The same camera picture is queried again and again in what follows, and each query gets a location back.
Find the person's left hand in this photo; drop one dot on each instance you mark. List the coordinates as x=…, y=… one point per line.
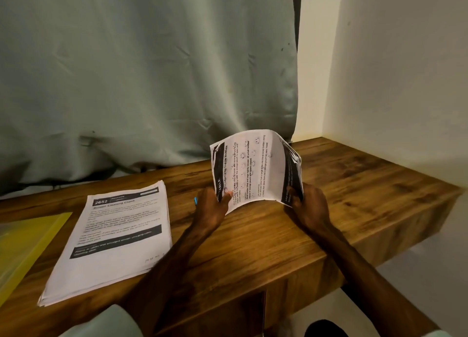
x=208, y=212

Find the person's right hand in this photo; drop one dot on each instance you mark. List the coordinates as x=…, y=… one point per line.
x=311, y=209

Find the yellow patterned folder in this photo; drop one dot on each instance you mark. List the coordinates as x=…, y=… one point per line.
x=25, y=245

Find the person's right forearm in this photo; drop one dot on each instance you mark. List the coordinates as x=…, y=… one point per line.
x=380, y=289

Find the person's left forearm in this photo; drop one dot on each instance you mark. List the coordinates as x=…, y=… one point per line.
x=142, y=293

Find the pale green curtain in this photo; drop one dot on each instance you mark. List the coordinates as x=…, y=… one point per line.
x=146, y=70

